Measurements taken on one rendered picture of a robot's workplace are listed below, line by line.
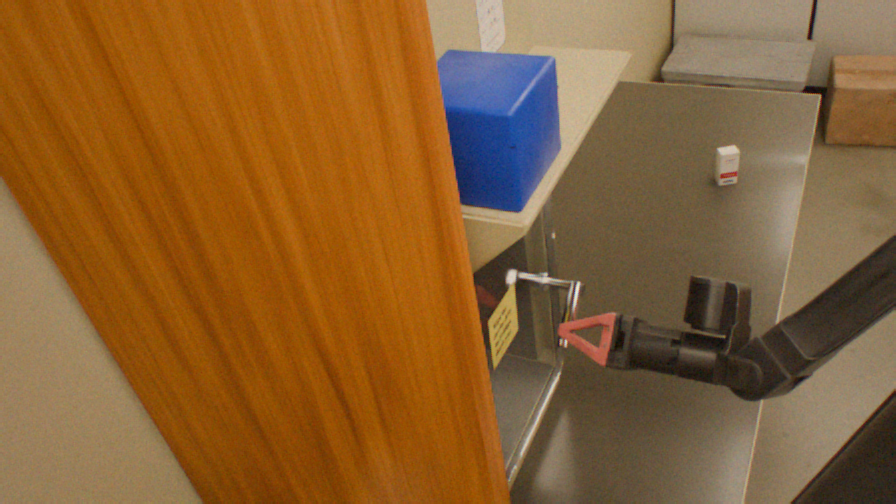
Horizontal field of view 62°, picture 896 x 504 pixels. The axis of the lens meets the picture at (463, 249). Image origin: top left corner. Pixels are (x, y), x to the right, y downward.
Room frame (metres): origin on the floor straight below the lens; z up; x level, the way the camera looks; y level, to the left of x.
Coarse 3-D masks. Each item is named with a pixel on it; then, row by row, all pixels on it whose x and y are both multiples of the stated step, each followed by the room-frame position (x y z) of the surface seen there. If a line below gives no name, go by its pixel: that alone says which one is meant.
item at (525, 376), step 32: (544, 224) 0.75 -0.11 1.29; (512, 256) 0.67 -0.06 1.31; (544, 256) 0.75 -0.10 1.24; (480, 288) 0.59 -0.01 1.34; (480, 320) 0.59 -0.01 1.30; (544, 320) 0.73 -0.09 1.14; (512, 352) 0.64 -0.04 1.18; (544, 352) 0.72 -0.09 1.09; (512, 384) 0.63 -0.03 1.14; (544, 384) 0.71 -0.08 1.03; (512, 416) 0.62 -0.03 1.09; (512, 448) 0.61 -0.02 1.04
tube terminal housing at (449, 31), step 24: (432, 0) 0.62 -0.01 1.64; (456, 0) 0.65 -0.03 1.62; (504, 0) 0.74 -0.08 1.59; (432, 24) 0.61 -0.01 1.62; (456, 24) 0.65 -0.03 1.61; (528, 24) 0.79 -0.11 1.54; (456, 48) 0.64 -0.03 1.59; (480, 48) 0.68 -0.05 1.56; (504, 48) 0.73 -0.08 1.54; (528, 48) 0.78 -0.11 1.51
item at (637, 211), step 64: (640, 128) 1.52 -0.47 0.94; (704, 128) 1.47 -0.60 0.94; (768, 128) 1.42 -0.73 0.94; (576, 192) 1.31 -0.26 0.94; (640, 192) 1.27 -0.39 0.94; (704, 192) 1.23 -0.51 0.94; (768, 192) 1.19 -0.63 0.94; (576, 256) 1.09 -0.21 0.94; (640, 256) 1.06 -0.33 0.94; (704, 256) 1.03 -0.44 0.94; (768, 256) 1.00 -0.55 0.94; (768, 320) 0.85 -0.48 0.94; (576, 384) 0.78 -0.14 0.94; (640, 384) 0.76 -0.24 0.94; (704, 384) 0.74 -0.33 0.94; (576, 448) 0.66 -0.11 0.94; (640, 448) 0.64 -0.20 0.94; (704, 448) 0.62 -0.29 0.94
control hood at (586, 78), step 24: (552, 48) 0.78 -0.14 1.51; (576, 48) 0.76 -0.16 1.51; (576, 72) 0.71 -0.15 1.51; (600, 72) 0.70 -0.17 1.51; (576, 96) 0.65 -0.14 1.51; (600, 96) 0.65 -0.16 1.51; (576, 120) 0.61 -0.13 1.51; (576, 144) 0.57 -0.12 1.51; (552, 168) 0.53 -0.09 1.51; (480, 216) 0.48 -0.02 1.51; (504, 216) 0.48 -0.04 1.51; (528, 216) 0.47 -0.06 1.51; (480, 240) 0.48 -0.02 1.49; (504, 240) 0.47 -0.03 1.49; (480, 264) 0.48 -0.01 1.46
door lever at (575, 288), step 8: (544, 280) 0.73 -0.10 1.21; (552, 280) 0.74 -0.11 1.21; (560, 280) 0.73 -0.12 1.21; (544, 288) 0.73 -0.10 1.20; (560, 288) 0.73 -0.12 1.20; (568, 288) 0.72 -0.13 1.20; (576, 288) 0.71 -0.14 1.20; (584, 288) 0.72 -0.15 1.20; (568, 296) 0.71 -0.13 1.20; (576, 296) 0.71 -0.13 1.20; (568, 304) 0.70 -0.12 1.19; (576, 304) 0.70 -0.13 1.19; (568, 312) 0.70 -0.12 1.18; (576, 312) 0.70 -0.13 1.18; (568, 320) 0.69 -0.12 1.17; (560, 336) 0.68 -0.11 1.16; (560, 344) 0.67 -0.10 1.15; (568, 344) 0.67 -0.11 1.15
